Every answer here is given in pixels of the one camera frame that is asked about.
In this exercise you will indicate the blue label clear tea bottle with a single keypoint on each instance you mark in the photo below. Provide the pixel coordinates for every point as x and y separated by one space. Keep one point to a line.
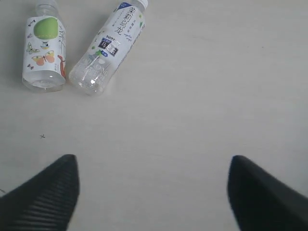
110 47

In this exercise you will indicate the butterfly label clear bottle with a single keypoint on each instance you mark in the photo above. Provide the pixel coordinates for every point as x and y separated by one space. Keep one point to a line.
45 49

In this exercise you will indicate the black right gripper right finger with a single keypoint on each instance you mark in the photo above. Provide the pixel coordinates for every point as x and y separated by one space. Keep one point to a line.
260 202

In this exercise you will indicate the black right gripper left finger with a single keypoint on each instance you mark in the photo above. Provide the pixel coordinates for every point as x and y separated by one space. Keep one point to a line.
46 202

